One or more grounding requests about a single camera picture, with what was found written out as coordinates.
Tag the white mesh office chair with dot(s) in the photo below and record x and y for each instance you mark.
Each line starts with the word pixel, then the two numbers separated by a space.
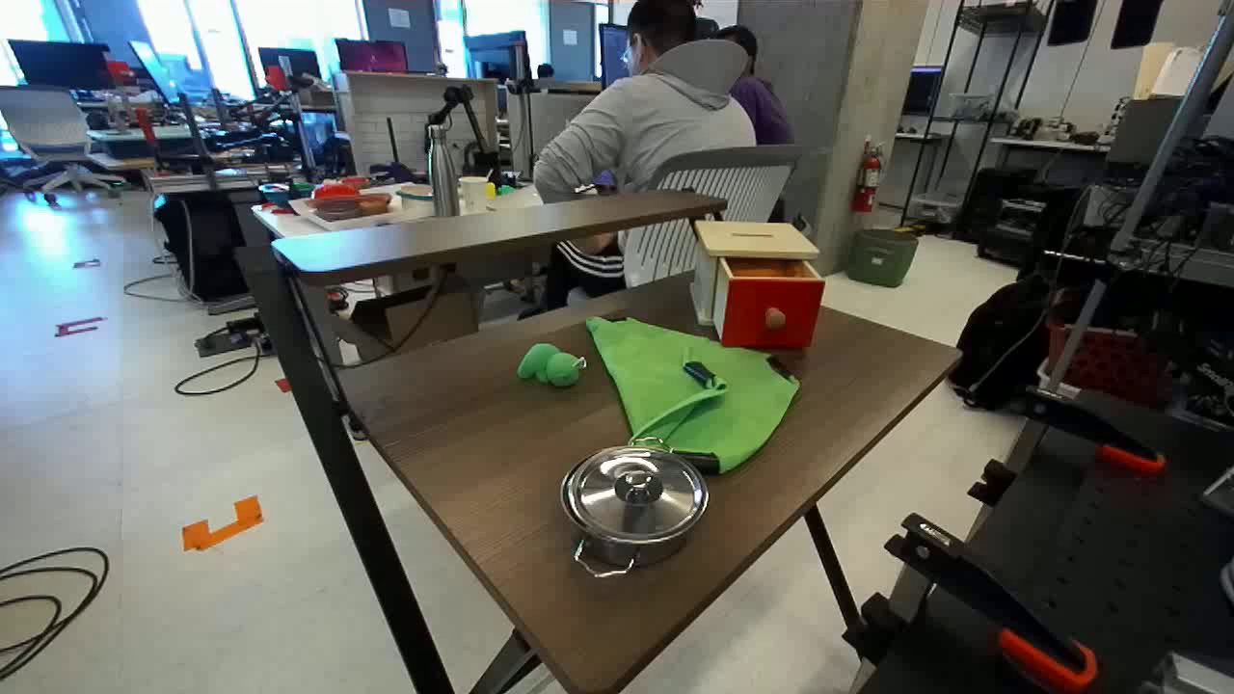
pixel 734 179

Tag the red plastic crate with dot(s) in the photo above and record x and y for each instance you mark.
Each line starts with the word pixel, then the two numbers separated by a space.
pixel 1110 367

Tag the black metal table frame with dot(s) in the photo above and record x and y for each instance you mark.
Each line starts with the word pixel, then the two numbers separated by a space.
pixel 333 448

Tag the green plush toy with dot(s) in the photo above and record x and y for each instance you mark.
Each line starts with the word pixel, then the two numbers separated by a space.
pixel 547 367

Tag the black computer monitor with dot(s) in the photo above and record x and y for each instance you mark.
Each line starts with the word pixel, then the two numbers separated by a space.
pixel 292 66
pixel 58 65
pixel 371 56
pixel 500 61

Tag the steel pot with lid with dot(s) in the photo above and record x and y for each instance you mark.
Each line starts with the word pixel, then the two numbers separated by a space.
pixel 632 495

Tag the black backpack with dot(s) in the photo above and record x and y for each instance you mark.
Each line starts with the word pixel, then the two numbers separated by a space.
pixel 1009 342

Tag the red object on desk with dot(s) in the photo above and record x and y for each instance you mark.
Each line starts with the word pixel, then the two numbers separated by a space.
pixel 342 200

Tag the black perforated breadboard table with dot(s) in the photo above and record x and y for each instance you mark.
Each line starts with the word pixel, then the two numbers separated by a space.
pixel 1121 566

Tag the person in gray hoodie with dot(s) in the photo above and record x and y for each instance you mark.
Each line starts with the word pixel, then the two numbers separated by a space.
pixel 643 120

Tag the white swivel desk chair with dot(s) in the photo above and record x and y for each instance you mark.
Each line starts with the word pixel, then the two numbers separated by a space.
pixel 45 130

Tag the gray aluminium pole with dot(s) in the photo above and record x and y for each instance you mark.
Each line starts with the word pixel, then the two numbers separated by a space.
pixel 1137 194

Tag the green storage bin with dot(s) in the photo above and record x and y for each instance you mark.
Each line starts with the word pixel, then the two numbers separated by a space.
pixel 880 256

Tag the red fire extinguisher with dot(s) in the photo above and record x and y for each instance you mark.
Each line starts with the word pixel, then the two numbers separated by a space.
pixel 868 179

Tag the wooden box with red drawer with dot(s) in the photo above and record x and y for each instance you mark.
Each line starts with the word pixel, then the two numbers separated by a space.
pixel 772 308

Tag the green cloth towel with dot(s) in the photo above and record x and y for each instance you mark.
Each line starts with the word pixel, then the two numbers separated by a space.
pixel 725 419

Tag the person in purple top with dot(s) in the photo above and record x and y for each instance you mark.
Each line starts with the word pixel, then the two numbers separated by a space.
pixel 762 111

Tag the dark wooden raised shelf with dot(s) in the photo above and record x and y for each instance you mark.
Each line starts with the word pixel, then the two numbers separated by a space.
pixel 488 232

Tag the silver water bottle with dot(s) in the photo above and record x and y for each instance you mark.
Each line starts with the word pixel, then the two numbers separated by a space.
pixel 443 175

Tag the black metal shelving rack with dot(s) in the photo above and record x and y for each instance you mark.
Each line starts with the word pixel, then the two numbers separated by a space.
pixel 987 103

